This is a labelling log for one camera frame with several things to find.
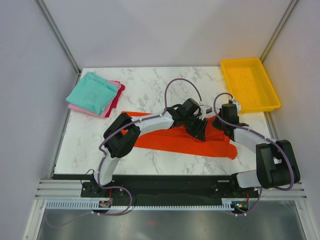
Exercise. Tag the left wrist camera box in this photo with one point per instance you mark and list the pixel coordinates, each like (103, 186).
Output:
(205, 111)

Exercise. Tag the aluminium extrusion rail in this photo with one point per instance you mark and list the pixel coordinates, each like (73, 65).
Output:
(71, 190)

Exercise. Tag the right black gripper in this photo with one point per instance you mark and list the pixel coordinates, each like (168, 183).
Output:
(215, 124)

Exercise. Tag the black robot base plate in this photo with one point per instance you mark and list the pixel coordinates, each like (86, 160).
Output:
(169, 190)

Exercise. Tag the left aluminium frame post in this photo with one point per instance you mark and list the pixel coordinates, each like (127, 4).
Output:
(58, 35)

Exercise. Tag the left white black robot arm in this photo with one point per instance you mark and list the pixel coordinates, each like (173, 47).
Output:
(122, 135)

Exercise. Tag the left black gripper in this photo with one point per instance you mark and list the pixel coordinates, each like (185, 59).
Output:
(199, 133)

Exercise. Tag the pink folded t-shirt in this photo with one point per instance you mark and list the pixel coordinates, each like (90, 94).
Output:
(78, 109)

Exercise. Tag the aluminium frame post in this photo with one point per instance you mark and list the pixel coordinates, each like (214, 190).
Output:
(279, 28)
(58, 35)

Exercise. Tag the orange t-shirt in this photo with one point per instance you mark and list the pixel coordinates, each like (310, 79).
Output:
(156, 134)

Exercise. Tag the right aluminium frame post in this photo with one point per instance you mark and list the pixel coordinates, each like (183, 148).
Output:
(279, 28)

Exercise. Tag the yellow plastic tray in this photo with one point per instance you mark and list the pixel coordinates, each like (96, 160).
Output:
(247, 80)

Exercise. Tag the crimson folded t-shirt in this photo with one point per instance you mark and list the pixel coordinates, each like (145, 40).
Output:
(115, 101)

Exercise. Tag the teal folded t-shirt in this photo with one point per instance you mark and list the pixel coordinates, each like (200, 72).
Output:
(92, 93)

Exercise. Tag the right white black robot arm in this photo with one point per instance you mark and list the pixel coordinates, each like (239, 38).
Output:
(276, 165)

